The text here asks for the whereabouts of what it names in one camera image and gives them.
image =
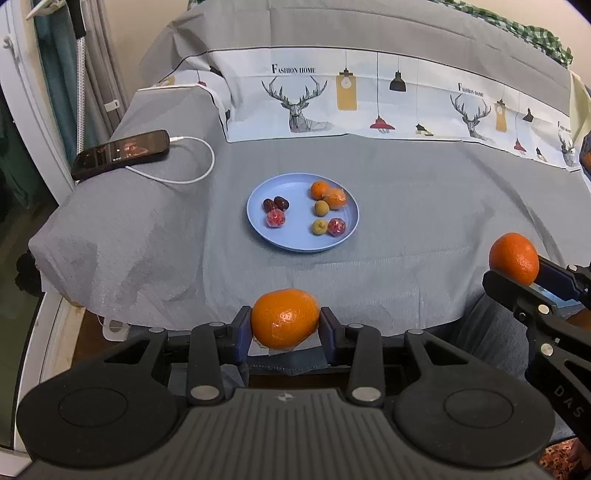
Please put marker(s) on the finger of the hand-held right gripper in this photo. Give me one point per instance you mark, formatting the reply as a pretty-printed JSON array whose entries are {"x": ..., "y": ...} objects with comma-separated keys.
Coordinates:
[
  {"x": 512, "y": 295},
  {"x": 556, "y": 279}
]

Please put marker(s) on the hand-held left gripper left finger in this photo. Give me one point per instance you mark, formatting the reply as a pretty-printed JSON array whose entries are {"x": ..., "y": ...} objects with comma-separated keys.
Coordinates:
[{"x": 243, "y": 332}]

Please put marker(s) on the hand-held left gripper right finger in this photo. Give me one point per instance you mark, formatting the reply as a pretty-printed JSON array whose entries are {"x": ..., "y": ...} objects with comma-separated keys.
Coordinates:
[{"x": 328, "y": 332}]

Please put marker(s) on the large bare orange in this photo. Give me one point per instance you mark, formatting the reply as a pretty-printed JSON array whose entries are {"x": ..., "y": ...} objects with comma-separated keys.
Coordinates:
[{"x": 514, "y": 257}]

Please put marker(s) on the plastic-wrapped mandarin orange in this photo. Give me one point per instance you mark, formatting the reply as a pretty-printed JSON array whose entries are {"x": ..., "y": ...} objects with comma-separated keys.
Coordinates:
[
  {"x": 335, "y": 198},
  {"x": 284, "y": 318}
]

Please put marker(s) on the blue plate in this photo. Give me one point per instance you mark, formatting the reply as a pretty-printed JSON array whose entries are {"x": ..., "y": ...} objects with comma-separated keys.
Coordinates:
[{"x": 300, "y": 230}]

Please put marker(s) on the red plastic-wrapped fruit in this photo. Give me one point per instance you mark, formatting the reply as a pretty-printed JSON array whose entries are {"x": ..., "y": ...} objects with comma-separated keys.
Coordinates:
[
  {"x": 275, "y": 218},
  {"x": 336, "y": 226}
]

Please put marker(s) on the small green fruit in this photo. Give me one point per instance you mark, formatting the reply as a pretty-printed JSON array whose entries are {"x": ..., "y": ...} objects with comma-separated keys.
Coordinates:
[
  {"x": 321, "y": 208},
  {"x": 319, "y": 226}
]

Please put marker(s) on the dried red date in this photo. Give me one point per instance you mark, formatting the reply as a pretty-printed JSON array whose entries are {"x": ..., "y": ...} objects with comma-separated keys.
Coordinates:
[
  {"x": 280, "y": 202},
  {"x": 268, "y": 204}
]

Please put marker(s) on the small bare mandarin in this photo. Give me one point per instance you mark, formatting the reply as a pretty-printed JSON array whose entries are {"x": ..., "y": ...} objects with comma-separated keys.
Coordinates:
[{"x": 319, "y": 189}]

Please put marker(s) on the grey trouser leg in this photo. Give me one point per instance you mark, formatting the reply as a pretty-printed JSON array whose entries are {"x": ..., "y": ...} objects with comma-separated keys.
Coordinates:
[{"x": 494, "y": 337}]

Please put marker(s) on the blue denim cloth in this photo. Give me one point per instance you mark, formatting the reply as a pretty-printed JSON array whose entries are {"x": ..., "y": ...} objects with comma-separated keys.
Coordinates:
[{"x": 286, "y": 365}]

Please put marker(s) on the floral patterned cloth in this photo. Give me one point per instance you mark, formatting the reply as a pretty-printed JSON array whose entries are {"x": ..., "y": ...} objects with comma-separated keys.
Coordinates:
[{"x": 556, "y": 464}]

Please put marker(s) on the grey printed bed sheet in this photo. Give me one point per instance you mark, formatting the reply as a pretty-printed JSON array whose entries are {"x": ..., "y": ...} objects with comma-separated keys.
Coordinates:
[{"x": 161, "y": 258}]

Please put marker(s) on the orange and blue cushion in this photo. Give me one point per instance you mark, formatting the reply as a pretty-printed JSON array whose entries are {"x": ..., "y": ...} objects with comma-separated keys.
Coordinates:
[{"x": 585, "y": 157}]

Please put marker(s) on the cream pillow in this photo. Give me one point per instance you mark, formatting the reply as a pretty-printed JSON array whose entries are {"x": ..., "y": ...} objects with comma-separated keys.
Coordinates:
[{"x": 579, "y": 101}]

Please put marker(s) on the black smartphone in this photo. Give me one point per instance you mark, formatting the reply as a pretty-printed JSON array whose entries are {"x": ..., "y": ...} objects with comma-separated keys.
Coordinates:
[{"x": 120, "y": 154}]

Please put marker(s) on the green checked cloth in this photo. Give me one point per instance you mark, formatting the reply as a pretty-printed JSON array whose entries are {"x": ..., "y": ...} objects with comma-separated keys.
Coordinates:
[{"x": 531, "y": 27}]

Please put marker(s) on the white clip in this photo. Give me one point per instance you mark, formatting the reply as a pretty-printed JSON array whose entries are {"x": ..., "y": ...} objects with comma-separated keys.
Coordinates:
[{"x": 112, "y": 105}]

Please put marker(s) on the black-and-white dotted pole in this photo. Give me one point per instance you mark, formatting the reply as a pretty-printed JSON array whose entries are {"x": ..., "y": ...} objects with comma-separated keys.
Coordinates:
[{"x": 81, "y": 92}]

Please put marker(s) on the teal curtain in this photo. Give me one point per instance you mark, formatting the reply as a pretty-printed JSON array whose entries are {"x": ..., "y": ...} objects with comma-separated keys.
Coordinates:
[{"x": 60, "y": 83}]

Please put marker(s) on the grey curtain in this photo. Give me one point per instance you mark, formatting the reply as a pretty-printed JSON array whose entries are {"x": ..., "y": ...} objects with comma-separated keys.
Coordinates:
[{"x": 104, "y": 55}]

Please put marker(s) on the white door frame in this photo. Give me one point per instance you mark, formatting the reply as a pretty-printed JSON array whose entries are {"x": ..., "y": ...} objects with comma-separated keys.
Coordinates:
[{"x": 27, "y": 115}]

